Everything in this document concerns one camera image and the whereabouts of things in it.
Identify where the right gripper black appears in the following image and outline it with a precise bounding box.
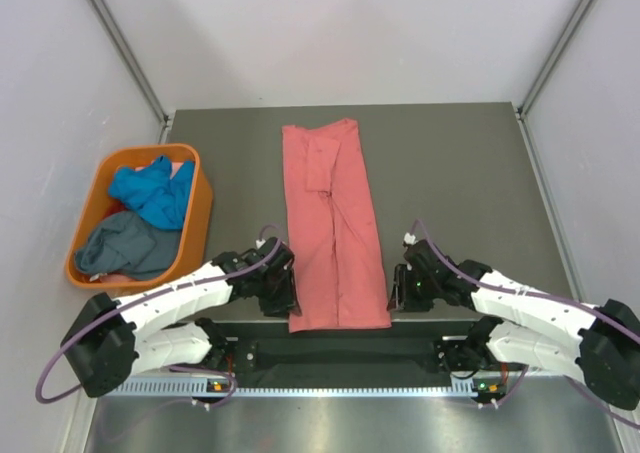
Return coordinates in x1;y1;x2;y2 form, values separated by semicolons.
387;263;440;312

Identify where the pink t shirt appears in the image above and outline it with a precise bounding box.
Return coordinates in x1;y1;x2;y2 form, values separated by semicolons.
282;119;391;332

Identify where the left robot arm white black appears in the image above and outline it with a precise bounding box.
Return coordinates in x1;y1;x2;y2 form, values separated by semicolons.
61;237;299;398

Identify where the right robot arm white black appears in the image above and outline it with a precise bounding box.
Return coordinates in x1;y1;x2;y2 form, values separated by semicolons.
389;234;639;411

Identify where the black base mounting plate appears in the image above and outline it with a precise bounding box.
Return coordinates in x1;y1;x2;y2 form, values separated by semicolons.
203;330;499;388

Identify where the orange plastic bin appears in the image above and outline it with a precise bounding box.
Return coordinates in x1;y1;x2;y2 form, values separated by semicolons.
65;143;214;296

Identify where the grey blue t shirt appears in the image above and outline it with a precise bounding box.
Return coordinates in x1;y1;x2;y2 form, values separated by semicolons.
73;211;182;281

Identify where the slotted cable duct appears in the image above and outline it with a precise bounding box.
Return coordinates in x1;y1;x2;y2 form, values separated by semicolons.
109;375;499;399

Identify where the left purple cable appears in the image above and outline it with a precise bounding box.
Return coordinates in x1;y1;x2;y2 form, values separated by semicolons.
34;223;287;407

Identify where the left aluminium frame post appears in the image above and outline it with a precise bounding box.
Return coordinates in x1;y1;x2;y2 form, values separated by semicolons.
87;0;174;144

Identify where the aluminium frame post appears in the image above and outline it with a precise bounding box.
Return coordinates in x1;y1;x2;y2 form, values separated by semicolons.
87;0;174;144
514;0;614;122

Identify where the right aluminium frame post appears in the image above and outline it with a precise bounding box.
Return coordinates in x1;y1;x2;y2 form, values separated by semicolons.
514;0;614;122

